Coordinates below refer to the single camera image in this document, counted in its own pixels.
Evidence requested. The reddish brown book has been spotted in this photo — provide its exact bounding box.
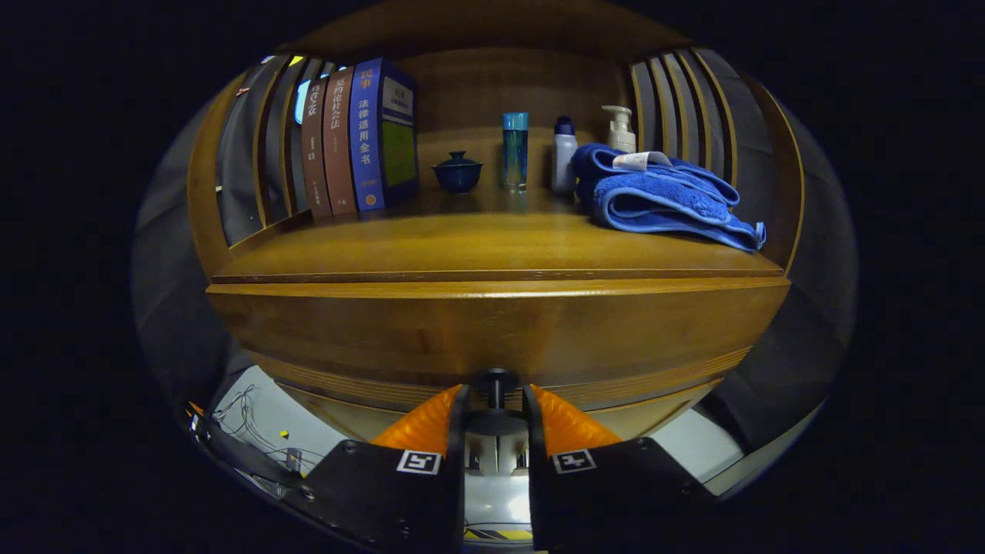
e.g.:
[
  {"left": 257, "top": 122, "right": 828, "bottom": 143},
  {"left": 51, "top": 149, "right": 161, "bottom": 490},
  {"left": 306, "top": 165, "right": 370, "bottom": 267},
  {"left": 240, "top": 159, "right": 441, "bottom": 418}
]
[{"left": 323, "top": 68, "right": 358, "bottom": 216}]

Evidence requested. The teal glass bottle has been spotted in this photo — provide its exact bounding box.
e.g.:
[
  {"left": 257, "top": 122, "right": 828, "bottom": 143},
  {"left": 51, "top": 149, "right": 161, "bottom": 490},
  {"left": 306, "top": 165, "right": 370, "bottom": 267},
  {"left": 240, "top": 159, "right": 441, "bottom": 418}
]
[{"left": 503, "top": 112, "right": 530, "bottom": 192}]

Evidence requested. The blue lidded teacup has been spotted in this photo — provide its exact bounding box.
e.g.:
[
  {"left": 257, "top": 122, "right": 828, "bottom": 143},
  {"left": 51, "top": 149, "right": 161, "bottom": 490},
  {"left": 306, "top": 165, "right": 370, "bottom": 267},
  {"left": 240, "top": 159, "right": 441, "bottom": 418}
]
[{"left": 431, "top": 151, "right": 484, "bottom": 195}]

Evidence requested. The folded blue towel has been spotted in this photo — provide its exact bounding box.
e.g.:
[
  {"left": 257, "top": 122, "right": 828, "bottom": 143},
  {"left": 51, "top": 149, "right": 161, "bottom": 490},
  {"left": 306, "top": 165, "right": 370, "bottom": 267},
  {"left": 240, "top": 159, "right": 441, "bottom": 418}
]
[{"left": 571, "top": 143, "right": 767, "bottom": 253}]

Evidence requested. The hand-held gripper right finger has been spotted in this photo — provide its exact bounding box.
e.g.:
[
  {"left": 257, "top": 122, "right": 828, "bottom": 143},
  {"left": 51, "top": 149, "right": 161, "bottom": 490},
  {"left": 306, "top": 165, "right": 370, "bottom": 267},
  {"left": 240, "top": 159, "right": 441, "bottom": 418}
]
[{"left": 523, "top": 383, "right": 718, "bottom": 553}]

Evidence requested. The white bottle with blue cap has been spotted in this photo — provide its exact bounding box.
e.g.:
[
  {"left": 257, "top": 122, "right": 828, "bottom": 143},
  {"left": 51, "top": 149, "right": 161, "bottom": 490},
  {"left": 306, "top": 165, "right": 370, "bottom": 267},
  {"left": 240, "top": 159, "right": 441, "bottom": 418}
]
[{"left": 551, "top": 115, "right": 578, "bottom": 195}]

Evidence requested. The blue book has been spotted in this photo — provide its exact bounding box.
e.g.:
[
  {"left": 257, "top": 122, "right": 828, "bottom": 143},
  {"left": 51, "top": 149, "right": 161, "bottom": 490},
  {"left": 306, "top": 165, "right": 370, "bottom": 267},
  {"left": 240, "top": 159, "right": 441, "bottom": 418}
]
[{"left": 350, "top": 58, "right": 420, "bottom": 212}]

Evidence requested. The wooden countertop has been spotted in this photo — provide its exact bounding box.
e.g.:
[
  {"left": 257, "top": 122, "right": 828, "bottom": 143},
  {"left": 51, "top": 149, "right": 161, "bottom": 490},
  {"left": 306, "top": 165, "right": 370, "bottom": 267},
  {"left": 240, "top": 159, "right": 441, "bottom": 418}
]
[{"left": 212, "top": 185, "right": 786, "bottom": 284}]

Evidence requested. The wooden cabinet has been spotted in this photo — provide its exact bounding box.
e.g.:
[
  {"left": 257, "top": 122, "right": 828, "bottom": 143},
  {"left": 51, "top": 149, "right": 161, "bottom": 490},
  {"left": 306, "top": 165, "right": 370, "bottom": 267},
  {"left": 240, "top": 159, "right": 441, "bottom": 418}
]
[{"left": 187, "top": 4, "right": 806, "bottom": 462}]

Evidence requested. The wooden drawer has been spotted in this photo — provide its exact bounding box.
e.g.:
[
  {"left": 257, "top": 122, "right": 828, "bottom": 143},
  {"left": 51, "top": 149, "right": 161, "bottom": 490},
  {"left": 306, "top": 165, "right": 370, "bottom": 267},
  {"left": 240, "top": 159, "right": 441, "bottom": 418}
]
[{"left": 206, "top": 277, "right": 792, "bottom": 438}]

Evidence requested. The white pump bottle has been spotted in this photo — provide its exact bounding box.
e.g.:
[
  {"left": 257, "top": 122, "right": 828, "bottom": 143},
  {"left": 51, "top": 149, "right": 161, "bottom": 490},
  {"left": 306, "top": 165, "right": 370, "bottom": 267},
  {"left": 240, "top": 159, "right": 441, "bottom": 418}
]
[{"left": 601, "top": 105, "right": 637, "bottom": 153}]

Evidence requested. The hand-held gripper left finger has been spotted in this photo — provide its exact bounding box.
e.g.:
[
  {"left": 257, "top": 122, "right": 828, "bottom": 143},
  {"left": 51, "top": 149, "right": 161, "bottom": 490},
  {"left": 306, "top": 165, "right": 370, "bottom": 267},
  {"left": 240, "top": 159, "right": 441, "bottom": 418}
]
[{"left": 281, "top": 383, "right": 470, "bottom": 553}]

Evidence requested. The wooden cabinet door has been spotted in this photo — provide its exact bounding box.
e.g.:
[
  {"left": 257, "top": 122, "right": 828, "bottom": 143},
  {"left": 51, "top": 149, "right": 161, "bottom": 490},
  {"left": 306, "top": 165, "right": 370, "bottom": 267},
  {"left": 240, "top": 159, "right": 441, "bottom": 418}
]
[
  {"left": 539, "top": 377, "right": 724, "bottom": 441},
  {"left": 279, "top": 381, "right": 462, "bottom": 443}
]

